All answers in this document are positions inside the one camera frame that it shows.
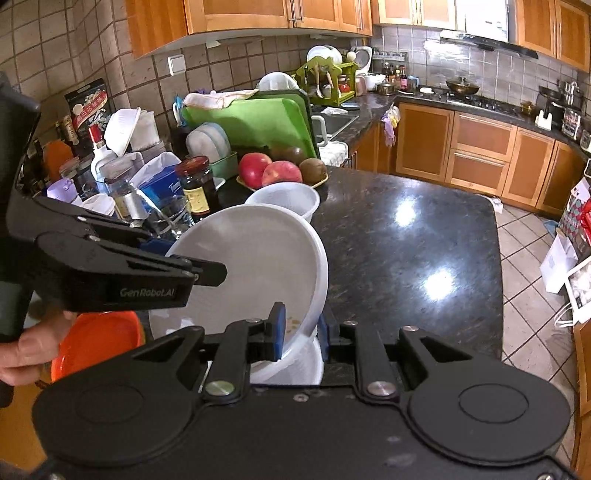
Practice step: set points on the yellow fruit tray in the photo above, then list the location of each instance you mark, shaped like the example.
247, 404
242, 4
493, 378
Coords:
318, 183

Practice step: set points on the blue tissue pack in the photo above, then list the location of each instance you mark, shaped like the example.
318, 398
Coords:
161, 184

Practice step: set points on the dark sauce jar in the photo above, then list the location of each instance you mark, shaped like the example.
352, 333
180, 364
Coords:
196, 184

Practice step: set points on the orange plastic plate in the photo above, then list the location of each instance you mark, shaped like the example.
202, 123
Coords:
97, 341

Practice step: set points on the blue and white bottle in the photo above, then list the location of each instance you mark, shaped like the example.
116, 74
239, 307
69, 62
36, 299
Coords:
99, 205

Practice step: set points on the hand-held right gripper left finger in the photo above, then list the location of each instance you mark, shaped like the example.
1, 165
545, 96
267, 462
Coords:
277, 330

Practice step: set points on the upturned white bowl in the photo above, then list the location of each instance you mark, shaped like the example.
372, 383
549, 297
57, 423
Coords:
121, 129

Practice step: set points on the green cutting board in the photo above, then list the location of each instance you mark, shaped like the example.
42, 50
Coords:
258, 127

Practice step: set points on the gas stove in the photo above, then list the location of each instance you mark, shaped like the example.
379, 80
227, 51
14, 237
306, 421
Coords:
485, 104

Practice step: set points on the white framed picture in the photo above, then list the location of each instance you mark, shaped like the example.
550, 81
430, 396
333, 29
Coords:
581, 290

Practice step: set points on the green dish rack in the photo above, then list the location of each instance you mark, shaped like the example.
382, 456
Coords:
325, 85

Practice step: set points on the kitchen sink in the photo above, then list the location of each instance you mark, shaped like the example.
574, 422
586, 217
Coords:
334, 124

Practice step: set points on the stack of white plates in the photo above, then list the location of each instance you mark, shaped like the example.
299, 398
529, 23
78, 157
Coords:
207, 143

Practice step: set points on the range hood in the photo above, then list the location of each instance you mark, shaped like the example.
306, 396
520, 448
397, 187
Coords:
489, 42

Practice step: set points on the white rice cooker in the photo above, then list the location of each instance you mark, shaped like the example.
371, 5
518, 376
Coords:
362, 60

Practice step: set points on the wooden lower cabinets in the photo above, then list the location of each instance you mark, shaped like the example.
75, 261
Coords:
471, 147

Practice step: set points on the wooden cabinets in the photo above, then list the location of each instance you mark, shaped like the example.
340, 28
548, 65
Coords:
471, 147
231, 18

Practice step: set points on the white paper bag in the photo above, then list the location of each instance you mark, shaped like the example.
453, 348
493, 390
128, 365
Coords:
558, 263

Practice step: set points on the wide shallow white bowl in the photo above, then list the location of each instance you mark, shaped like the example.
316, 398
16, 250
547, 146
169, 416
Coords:
258, 258

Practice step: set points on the dark wok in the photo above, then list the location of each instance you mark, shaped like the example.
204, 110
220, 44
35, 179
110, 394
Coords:
461, 86

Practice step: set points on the black and red bag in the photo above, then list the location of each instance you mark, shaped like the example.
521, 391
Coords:
87, 110

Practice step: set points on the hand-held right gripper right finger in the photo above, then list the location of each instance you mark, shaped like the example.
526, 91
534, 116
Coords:
323, 338

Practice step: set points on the purple lidded white bottle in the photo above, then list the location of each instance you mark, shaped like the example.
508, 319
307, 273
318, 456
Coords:
64, 191

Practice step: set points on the white bottle with red cap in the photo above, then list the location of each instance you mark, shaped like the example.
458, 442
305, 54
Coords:
100, 154

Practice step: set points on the small white bowl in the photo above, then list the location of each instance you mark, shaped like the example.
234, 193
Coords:
288, 198

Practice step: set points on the clear glass cup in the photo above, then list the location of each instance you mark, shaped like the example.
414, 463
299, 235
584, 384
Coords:
168, 217

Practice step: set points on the hanging rubber gloves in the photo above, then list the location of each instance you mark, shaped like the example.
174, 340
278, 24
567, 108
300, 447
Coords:
390, 123

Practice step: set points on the person's left hand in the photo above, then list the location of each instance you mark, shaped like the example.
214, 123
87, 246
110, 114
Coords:
32, 346

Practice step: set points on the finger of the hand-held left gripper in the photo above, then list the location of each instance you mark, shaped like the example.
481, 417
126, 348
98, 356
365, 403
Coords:
115, 281
92, 224

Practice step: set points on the wooden upper cabinets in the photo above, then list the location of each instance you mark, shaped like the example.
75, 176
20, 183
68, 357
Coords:
231, 18

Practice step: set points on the red patterned gift bag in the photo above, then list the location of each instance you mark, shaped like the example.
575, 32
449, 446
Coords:
577, 212

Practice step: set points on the white cloth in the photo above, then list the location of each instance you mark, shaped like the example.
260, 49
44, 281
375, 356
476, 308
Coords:
217, 98

